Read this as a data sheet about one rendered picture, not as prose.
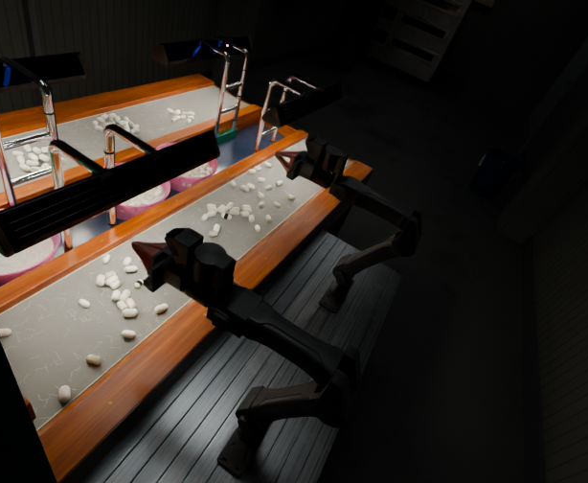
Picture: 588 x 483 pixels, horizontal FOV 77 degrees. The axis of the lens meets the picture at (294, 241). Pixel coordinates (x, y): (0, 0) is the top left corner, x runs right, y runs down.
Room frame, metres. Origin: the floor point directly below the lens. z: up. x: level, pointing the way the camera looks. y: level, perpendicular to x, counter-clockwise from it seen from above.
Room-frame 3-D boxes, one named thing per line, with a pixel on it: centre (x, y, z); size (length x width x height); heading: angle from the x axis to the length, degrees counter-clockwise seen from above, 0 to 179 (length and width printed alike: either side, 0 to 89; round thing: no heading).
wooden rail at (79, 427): (1.03, 0.05, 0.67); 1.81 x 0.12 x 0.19; 164
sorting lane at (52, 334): (1.09, 0.25, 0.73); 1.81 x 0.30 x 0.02; 164
